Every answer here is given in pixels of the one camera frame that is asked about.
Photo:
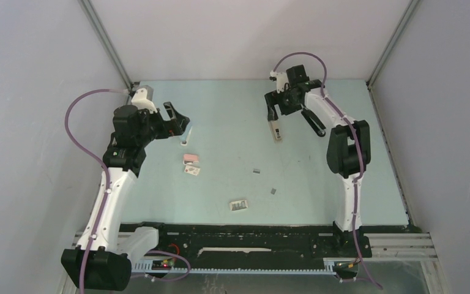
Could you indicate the light blue stapler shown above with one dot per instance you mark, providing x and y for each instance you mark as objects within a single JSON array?
[{"x": 184, "y": 138}]

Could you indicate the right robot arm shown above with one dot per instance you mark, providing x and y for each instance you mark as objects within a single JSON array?
[{"x": 349, "y": 145}]

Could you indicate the beige and black stapler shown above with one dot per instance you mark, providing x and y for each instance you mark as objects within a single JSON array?
[{"x": 275, "y": 129}]

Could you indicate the open staple tray box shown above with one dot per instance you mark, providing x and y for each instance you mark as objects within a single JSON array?
[{"x": 238, "y": 205}]

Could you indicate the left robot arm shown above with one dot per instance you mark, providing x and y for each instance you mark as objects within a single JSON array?
[{"x": 98, "y": 261}]

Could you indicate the pink mini stapler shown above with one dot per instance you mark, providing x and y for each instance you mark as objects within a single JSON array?
[{"x": 191, "y": 159}]

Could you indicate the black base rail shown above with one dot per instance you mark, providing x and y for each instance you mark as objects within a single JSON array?
[{"x": 251, "y": 247}]

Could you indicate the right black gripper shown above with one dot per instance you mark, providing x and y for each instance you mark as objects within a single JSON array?
[{"x": 274, "y": 98}]

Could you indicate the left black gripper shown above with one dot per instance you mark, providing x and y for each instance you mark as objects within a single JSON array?
[{"x": 168, "y": 128}]

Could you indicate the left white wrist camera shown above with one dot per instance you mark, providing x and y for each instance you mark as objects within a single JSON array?
[{"x": 142, "y": 99}]

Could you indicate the white staple box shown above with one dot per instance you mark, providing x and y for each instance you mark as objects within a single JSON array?
[{"x": 192, "y": 169}]

